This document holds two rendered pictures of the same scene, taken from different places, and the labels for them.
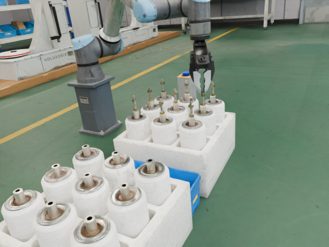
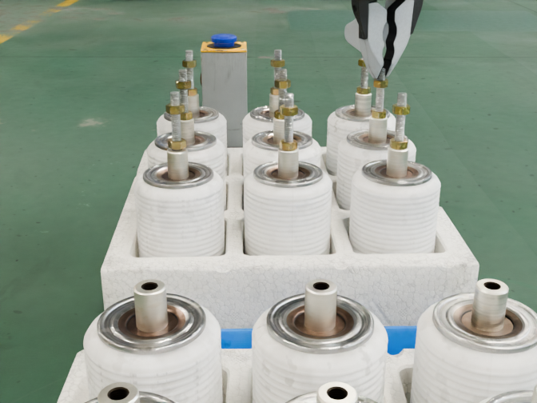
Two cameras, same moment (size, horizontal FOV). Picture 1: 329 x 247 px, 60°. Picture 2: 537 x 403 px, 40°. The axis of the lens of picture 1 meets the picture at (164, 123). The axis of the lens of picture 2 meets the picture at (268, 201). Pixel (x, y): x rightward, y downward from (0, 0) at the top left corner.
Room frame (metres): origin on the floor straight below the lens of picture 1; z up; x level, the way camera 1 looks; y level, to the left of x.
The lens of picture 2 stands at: (0.36, 0.41, 0.53)
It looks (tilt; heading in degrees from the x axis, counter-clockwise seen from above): 23 degrees down; 328
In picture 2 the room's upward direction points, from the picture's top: straight up
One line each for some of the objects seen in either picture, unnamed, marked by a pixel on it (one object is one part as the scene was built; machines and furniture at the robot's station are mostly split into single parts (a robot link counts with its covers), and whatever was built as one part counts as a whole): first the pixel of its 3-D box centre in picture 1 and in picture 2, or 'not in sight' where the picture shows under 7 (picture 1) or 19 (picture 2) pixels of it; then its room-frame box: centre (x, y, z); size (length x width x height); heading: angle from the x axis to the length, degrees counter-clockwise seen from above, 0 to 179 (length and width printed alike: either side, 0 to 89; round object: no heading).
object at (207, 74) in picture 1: (206, 79); (386, 34); (1.04, -0.18, 0.38); 0.06 x 0.03 x 0.09; 177
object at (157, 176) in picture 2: (136, 117); (178, 175); (1.04, 0.11, 0.25); 0.08 x 0.08 x 0.01
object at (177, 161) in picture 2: (136, 114); (177, 164); (1.04, 0.11, 0.26); 0.02 x 0.02 x 0.03
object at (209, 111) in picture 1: (203, 112); (377, 140); (1.02, -0.16, 0.25); 0.08 x 0.08 x 0.01
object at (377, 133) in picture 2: (203, 109); (377, 129); (1.02, -0.16, 0.26); 0.02 x 0.02 x 0.03
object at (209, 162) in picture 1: (178, 144); (280, 258); (1.08, -0.05, 0.09); 0.39 x 0.39 x 0.18; 60
